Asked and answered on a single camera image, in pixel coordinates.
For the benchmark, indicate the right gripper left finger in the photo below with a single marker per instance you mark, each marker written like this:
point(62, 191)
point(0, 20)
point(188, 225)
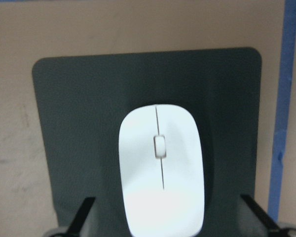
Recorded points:
point(83, 223)

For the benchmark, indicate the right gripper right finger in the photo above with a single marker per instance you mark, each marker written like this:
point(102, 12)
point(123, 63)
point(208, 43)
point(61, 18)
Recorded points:
point(254, 221)

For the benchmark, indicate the black mousepad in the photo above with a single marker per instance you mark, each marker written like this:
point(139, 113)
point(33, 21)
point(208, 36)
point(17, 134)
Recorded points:
point(82, 101)

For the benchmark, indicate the white computer mouse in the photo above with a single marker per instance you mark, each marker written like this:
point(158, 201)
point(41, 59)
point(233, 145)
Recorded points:
point(161, 170)

